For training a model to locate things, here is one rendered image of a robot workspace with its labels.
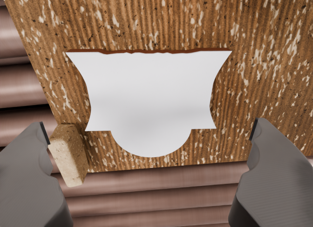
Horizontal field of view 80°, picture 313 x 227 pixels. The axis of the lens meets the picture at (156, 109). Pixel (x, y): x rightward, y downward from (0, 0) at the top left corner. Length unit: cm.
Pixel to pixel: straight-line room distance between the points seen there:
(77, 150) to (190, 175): 15
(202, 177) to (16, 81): 23
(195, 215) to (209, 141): 17
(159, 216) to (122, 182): 10
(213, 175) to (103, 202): 16
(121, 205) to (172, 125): 18
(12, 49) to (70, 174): 12
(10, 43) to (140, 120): 12
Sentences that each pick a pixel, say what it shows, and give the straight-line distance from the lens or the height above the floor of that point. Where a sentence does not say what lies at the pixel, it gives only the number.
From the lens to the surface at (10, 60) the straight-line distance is 26.
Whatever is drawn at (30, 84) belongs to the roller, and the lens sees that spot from 21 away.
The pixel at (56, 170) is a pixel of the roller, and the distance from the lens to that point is 27.
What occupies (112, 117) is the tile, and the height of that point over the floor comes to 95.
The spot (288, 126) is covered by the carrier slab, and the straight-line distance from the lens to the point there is 23.
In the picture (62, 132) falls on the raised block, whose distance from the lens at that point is 18.
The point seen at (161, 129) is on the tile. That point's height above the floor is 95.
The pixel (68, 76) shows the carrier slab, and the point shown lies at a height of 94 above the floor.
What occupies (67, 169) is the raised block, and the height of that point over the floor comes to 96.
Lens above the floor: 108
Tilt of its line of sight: 59 degrees down
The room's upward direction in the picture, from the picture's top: 177 degrees clockwise
